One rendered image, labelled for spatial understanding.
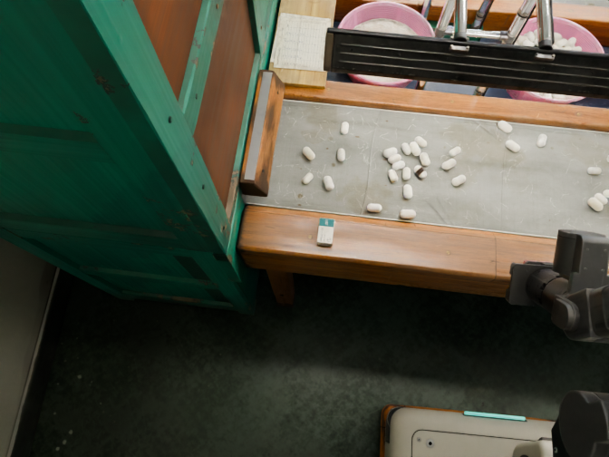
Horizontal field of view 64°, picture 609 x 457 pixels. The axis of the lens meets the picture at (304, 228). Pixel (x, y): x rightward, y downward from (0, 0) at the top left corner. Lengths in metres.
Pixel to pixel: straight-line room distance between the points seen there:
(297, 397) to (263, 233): 0.85
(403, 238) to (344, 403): 0.85
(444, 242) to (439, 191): 0.14
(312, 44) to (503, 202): 0.63
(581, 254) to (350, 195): 0.61
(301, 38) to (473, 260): 0.72
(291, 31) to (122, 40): 0.92
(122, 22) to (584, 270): 0.60
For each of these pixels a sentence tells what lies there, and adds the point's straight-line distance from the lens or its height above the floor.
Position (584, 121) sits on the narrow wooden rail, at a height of 0.76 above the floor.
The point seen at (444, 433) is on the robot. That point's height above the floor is 0.28.
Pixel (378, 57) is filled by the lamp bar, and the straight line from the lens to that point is 0.96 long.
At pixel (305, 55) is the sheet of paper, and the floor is 0.78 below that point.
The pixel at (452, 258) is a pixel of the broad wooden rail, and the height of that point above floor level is 0.76.
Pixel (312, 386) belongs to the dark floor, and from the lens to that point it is 1.82.
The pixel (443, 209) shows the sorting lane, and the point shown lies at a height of 0.74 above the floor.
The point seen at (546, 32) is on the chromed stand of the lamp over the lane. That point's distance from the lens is 1.02.
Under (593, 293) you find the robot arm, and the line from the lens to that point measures 0.66.
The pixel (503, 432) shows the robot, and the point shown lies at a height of 0.28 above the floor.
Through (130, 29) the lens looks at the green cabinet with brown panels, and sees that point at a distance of 0.51.
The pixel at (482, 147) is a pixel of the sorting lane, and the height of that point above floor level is 0.74.
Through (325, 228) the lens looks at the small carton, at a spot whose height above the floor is 0.78.
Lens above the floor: 1.82
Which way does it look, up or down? 71 degrees down
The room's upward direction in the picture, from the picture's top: 1 degrees counter-clockwise
